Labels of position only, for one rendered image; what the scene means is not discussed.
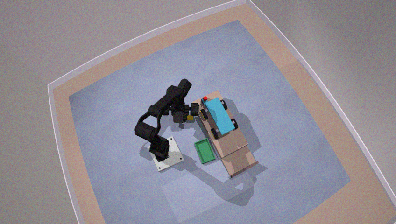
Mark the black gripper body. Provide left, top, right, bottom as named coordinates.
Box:
left=163, top=102, right=199, bottom=116

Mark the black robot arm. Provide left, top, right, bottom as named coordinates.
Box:
left=134, top=79, right=192, bottom=162

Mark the green tray floor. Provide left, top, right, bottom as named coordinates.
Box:
left=196, top=140, right=214, bottom=162

